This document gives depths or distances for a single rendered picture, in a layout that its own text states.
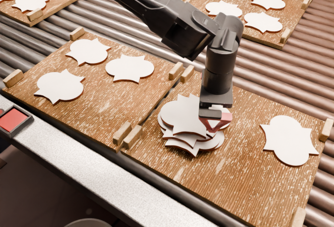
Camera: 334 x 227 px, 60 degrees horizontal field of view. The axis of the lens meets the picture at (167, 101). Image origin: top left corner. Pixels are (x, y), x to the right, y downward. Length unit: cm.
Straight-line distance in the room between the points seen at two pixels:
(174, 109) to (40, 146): 35
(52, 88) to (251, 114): 55
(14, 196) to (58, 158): 113
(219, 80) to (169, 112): 18
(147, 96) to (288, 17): 66
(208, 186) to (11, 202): 137
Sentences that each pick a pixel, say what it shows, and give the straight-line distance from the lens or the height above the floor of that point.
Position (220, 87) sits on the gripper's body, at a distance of 58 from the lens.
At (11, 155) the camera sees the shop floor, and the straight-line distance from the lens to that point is 204.
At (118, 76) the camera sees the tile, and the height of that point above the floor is 95.
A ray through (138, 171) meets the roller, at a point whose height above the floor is 91.
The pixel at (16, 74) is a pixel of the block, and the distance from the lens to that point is 94.
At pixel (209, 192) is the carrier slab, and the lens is 65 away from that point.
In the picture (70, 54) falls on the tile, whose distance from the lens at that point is 98.
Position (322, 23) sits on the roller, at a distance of 130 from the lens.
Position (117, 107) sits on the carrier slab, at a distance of 79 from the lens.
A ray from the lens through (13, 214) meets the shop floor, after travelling 182.
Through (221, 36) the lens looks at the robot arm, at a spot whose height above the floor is 120.
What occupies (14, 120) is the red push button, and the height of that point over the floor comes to 93.
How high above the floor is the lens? 152
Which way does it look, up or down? 47 degrees down
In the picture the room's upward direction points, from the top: straight up
